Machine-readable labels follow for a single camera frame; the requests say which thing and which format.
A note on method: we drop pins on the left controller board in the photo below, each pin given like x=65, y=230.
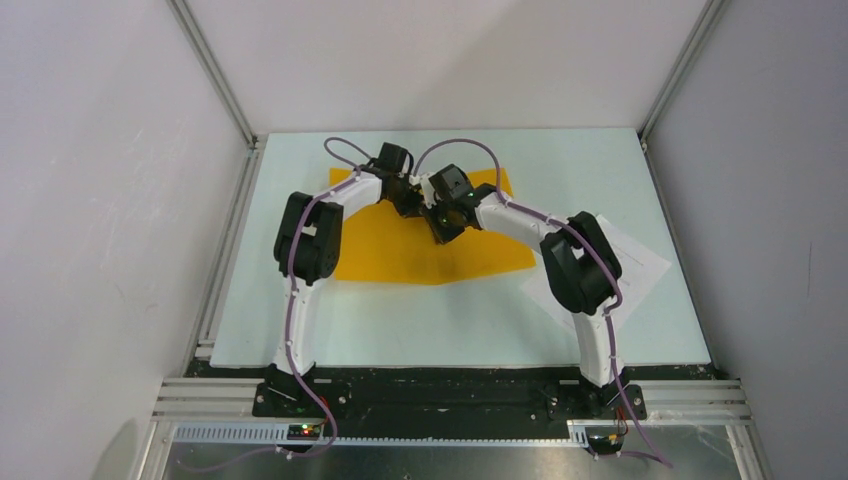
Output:
x=304, y=432

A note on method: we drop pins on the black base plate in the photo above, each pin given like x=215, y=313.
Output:
x=450, y=401

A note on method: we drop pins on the left aluminium corner post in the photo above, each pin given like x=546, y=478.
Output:
x=197, y=40

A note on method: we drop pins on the aluminium corner post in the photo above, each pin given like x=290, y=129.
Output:
x=197, y=40
x=707, y=21

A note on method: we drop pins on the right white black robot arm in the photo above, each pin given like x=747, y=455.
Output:
x=581, y=268

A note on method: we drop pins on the controller board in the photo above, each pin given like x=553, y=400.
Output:
x=604, y=445
x=304, y=432

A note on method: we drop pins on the orange file folder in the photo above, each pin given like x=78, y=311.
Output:
x=379, y=245

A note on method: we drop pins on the white paper sheet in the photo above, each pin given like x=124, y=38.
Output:
x=642, y=269

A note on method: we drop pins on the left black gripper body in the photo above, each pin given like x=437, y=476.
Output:
x=406, y=199

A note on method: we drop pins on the aluminium frame rail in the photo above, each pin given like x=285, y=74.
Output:
x=208, y=429

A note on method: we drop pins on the right aluminium corner post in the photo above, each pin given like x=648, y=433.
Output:
x=707, y=21

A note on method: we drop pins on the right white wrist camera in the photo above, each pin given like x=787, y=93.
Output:
x=425, y=187

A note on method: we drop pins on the right controller board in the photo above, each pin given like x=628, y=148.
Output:
x=604, y=445

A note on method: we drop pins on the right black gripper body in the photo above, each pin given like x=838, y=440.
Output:
x=442, y=222

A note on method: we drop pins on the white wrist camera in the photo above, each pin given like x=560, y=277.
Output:
x=425, y=187
x=407, y=167

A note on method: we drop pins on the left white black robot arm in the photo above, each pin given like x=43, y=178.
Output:
x=308, y=249

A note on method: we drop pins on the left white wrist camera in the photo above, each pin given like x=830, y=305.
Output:
x=407, y=167

